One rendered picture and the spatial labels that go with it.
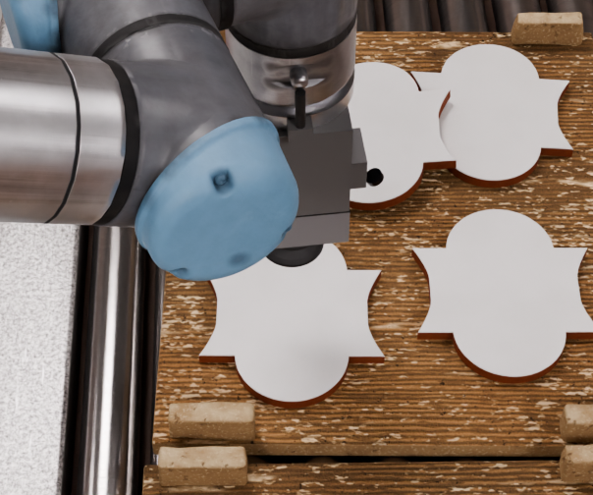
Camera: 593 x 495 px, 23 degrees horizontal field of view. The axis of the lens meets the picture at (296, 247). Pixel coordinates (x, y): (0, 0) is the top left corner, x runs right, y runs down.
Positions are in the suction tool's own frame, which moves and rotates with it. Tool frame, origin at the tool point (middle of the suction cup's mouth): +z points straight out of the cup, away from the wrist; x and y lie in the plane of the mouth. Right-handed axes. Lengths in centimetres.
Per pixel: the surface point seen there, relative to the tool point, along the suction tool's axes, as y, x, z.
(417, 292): 1.3, -9.5, 9.0
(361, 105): 19.2, -8.0, 7.4
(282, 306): 0.5, 0.7, 8.0
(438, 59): 25.2, -15.5, 9.0
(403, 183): 10.3, -9.8, 7.1
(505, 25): 31.2, -22.8, 11.4
